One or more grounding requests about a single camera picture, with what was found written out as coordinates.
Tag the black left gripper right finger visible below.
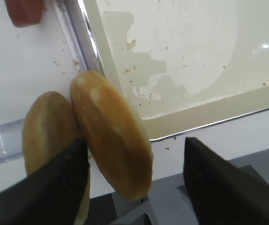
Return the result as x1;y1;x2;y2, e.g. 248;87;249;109
183;137;269;225

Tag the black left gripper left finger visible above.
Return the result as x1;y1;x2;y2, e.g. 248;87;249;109
0;139;89;225

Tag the bun half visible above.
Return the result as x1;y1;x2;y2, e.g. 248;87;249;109
70;70;153;200
22;91;91;220

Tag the tomato slice front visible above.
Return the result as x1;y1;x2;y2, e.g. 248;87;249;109
5;0;44;28

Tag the clear cross divider left near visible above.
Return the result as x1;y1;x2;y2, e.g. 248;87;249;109
0;119;24;164

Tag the cream metal tray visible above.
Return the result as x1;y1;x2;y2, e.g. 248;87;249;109
76;0;269;141

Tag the clear long divider left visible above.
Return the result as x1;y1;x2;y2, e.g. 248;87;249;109
54;0;104;74

